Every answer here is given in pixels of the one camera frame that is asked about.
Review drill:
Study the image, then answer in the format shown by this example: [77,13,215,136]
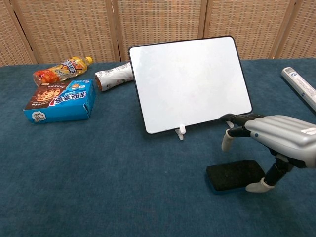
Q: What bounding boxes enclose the white board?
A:
[128,36,253,135]

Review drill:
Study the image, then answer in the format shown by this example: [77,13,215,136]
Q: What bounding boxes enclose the blue carpet table cover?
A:
[0,58,316,237]

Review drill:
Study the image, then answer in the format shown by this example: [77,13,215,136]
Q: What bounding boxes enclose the silver white wrapped tube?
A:
[280,67,316,112]

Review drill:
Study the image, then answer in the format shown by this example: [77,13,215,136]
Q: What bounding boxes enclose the white label yellow cap bottle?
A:
[94,61,135,92]

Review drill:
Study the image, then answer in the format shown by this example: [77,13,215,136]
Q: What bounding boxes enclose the blue cookie box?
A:
[23,79,97,124]

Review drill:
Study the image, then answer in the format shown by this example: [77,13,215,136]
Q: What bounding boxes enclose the orange iced tea bottle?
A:
[32,56,93,87]

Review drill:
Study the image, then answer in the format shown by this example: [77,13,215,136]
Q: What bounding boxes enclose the black felt board eraser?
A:
[206,159,266,196]

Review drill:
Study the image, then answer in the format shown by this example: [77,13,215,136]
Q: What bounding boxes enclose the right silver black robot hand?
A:
[219,113,316,193]

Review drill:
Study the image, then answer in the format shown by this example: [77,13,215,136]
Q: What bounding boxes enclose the woven wooden folding screen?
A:
[0,0,316,67]

